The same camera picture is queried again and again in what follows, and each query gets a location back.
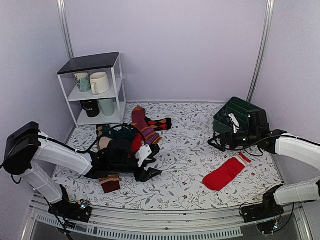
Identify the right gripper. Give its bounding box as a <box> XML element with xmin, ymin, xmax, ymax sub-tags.
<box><xmin>209</xmin><ymin>128</ymin><xmax>261</xmax><ymax>152</ymax></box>

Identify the green divided organizer bin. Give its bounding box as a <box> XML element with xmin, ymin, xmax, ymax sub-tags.
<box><xmin>213</xmin><ymin>96</ymin><xmax>262</xmax><ymax>134</ymax></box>

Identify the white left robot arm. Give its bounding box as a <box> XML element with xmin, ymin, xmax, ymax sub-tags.
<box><xmin>1</xmin><ymin>121</ymin><xmax>162</xmax><ymax>217</ymax></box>

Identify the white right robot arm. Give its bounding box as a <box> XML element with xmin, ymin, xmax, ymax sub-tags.
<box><xmin>208</xmin><ymin>109</ymin><xmax>320</xmax><ymax>218</ymax></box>

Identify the red sock in pile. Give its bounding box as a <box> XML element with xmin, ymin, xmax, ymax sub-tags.
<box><xmin>131</xmin><ymin>133</ymin><xmax>144</xmax><ymax>153</ymax></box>

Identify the dark teal sock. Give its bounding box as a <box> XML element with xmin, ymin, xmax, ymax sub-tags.
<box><xmin>102</xmin><ymin>123</ymin><xmax>138</xmax><ymax>142</ymax></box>

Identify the beige brown striped sock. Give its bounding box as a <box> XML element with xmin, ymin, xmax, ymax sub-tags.
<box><xmin>96</xmin><ymin>124</ymin><xmax>121</xmax><ymax>194</ymax></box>

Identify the maroon purple striped sock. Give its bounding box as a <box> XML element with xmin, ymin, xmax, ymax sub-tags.
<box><xmin>131</xmin><ymin>106</ymin><xmax>162</xmax><ymax>145</ymax></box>

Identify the pale green mug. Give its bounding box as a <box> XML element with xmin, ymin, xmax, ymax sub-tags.
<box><xmin>98</xmin><ymin>98</ymin><xmax>115</xmax><ymax>117</ymax></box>

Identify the red black argyle sock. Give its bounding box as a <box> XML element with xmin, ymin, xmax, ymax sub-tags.
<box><xmin>144</xmin><ymin>117</ymin><xmax>172</xmax><ymax>131</ymax></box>

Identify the black mug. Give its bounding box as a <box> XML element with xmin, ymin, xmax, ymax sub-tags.
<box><xmin>80</xmin><ymin>99</ymin><xmax>100</xmax><ymax>118</ymax></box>

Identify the red sock with white cuff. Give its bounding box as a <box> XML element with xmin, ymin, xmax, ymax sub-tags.
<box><xmin>202</xmin><ymin>152</ymin><xmax>252</xmax><ymax>191</ymax></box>

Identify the white shelf with black top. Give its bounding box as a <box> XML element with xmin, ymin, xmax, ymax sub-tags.
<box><xmin>57</xmin><ymin>52</ymin><xmax>127</xmax><ymax>128</ymax></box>

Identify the cream white mug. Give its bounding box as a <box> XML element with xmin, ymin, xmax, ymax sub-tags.
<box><xmin>89</xmin><ymin>72</ymin><xmax>110</xmax><ymax>95</ymax></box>

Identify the floral white table mat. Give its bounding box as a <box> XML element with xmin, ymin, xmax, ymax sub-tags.
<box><xmin>52</xmin><ymin>103</ymin><xmax>283</xmax><ymax>211</ymax></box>

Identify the teal patterned mug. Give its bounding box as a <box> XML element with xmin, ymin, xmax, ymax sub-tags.
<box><xmin>73</xmin><ymin>71</ymin><xmax>91</xmax><ymax>93</ymax></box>

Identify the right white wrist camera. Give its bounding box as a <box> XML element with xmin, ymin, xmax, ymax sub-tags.
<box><xmin>228</xmin><ymin>113</ymin><xmax>240</xmax><ymax>134</ymax></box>

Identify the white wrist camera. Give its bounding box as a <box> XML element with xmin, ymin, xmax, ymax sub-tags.
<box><xmin>228</xmin><ymin>113</ymin><xmax>240</xmax><ymax>134</ymax></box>
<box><xmin>136</xmin><ymin>144</ymin><xmax>152</xmax><ymax>167</ymax></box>

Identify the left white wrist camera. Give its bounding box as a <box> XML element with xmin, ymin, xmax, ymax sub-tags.
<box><xmin>136</xmin><ymin>144</ymin><xmax>152</xmax><ymax>167</ymax></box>

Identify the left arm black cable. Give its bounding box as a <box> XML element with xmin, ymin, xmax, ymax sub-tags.
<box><xmin>0</xmin><ymin>123</ymin><xmax>147</xmax><ymax>185</ymax></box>

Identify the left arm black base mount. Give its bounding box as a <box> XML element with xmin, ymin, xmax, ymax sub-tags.
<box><xmin>48</xmin><ymin>184</ymin><xmax>93</xmax><ymax>223</ymax></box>

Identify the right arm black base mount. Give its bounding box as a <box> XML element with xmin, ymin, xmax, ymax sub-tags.
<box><xmin>239</xmin><ymin>192</ymin><xmax>284</xmax><ymax>223</ymax></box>

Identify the right aluminium corner post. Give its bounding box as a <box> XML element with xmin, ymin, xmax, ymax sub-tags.
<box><xmin>246</xmin><ymin>0</ymin><xmax>275</xmax><ymax>103</ymax></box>

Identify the aluminium corner post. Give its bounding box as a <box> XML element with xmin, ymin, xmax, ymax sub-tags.
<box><xmin>246</xmin><ymin>0</ymin><xmax>275</xmax><ymax>103</ymax></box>
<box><xmin>56</xmin><ymin>0</ymin><xmax>74</xmax><ymax>59</ymax></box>

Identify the left aluminium corner post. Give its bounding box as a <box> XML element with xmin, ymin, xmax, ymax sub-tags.
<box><xmin>56</xmin><ymin>0</ymin><xmax>74</xmax><ymax>59</ymax></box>

